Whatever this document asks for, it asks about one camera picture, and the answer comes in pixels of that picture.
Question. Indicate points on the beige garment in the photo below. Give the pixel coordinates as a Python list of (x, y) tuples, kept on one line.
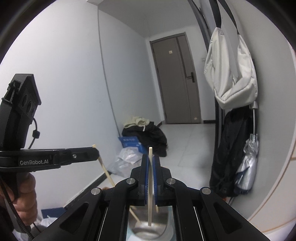
[(137, 123)]

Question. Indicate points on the white parcel bag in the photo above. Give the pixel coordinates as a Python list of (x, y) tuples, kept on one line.
[(130, 155)]

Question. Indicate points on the white plastic bag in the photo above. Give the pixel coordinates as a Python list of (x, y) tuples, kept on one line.
[(45, 222)]

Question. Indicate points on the black clothes pile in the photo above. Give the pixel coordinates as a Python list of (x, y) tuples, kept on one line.
[(149, 136)]

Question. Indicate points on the blue folder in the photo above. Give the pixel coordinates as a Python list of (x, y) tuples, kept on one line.
[(53, 212)]

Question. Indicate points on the grey entrance door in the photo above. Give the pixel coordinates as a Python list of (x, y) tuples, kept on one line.
[(177, 79)]

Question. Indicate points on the white shoulder bag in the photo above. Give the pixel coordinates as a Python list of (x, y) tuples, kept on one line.
[(229, 68)]

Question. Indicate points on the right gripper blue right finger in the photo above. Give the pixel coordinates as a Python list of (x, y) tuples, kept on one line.
[(200, 214)]

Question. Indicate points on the silver folded umbrella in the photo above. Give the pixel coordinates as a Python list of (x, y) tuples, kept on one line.
[(245, 174)]

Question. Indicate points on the blue cardboard box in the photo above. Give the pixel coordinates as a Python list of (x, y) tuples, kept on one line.
[(130, 142)]

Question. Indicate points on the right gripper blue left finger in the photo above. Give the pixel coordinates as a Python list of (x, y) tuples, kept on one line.
[(101, 214)]

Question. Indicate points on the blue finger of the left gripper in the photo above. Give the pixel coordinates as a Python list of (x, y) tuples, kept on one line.
[(77, 155)]

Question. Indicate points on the left hand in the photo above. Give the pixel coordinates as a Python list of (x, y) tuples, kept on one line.
[(26, 203)]

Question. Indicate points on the wooden chopstick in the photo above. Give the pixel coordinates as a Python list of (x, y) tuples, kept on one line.
[(150, 188), (113, 185)]

